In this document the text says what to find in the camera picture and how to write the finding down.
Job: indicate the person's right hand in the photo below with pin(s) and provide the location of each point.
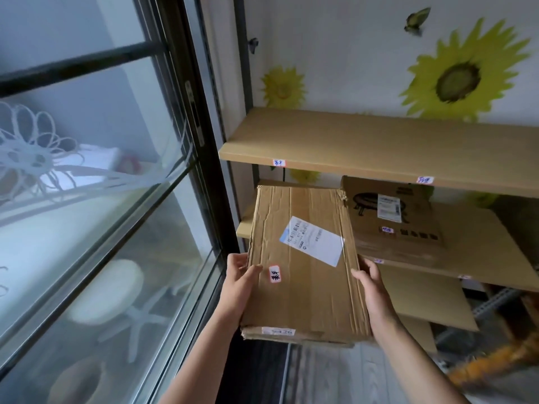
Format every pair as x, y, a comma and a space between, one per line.
379, 302

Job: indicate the person's left hand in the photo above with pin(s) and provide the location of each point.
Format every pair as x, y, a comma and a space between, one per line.
236, 290

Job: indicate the person's right thumb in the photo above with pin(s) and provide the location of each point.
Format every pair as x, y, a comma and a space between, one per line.
358, 275

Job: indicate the person's left thumb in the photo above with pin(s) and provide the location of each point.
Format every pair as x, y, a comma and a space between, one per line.
254, 273

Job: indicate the plain cardboard parcel box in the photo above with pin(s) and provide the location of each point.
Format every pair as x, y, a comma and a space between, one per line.
303, 290

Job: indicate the person's left forearm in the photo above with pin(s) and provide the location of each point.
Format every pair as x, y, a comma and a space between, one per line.
202, 361

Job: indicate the person's right forearm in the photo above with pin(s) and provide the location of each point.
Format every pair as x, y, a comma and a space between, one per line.
417, 366

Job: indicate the printed cardboard parcel box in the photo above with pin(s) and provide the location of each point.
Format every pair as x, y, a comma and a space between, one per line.
404, 239

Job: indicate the short wooden shelf board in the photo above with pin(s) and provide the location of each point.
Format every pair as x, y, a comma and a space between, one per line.
419, 332
421, 294

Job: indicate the long wooden shelf board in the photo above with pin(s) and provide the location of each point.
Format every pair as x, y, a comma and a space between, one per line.
379, 147
484, 243

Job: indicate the grey slotted metal angle bar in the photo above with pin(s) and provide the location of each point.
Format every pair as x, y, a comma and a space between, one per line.
492, 305

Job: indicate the white round stool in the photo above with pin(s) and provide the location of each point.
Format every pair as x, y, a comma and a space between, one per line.
107, 290

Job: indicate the orange metal bar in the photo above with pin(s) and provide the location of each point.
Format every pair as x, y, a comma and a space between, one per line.
497, 361

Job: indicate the black framed glass window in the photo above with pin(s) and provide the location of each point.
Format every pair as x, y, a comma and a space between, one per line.
189, 121

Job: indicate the white flower window decal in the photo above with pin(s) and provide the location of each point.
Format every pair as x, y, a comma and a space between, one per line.
29, 151

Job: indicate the small sunflower wall decal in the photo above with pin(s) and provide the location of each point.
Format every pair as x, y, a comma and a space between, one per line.
283, 88

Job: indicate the black metal shelf post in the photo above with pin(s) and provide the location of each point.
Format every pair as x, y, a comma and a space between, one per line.
242, 58

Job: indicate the large sunflower wall decal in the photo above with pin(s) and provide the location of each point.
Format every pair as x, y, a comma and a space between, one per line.
461, 77

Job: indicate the small dark butterfly wall decal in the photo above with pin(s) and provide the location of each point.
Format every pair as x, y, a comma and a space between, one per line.
252, 45

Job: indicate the green butterfly wall decal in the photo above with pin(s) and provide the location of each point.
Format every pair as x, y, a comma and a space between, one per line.
417, 20

